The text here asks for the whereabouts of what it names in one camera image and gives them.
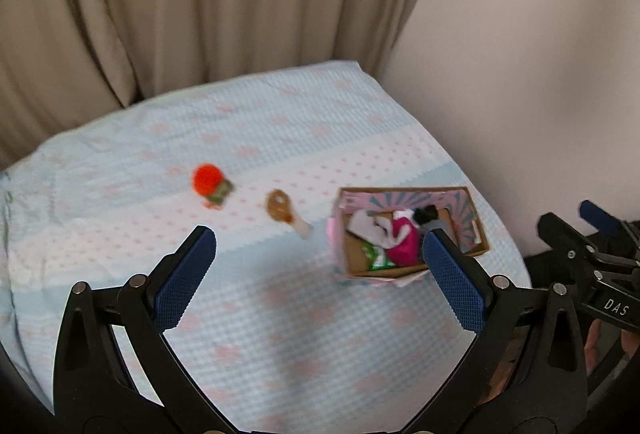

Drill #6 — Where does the white cloth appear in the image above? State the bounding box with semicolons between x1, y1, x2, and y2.
348;210;416;248

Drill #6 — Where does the orange pom-pom doll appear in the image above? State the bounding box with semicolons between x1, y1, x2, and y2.
192;164;235;210

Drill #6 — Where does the green wet wipes packet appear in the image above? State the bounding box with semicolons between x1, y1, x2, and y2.
361;241;396;271

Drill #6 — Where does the cardboard box with pink print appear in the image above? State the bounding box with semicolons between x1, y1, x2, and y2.
326;186;490;288

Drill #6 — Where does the person's right hand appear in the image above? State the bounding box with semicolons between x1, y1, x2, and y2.
584;320;640;372

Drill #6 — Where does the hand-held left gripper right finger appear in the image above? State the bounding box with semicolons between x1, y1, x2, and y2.
405;228;588;434

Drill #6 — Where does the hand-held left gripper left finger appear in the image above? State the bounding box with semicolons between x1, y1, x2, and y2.
52;225;236;434

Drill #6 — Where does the brown drumstick toy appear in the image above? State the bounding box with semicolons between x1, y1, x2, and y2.
266;190;314;240

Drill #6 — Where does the pink pouch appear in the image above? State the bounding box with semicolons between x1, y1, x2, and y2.
387;216;421;266

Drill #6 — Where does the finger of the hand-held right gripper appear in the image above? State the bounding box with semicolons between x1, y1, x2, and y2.
536;212;598;261
579;200;640;237

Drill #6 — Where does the light blue patterned bed sheet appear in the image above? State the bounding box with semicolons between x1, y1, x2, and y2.
0;60;533;434

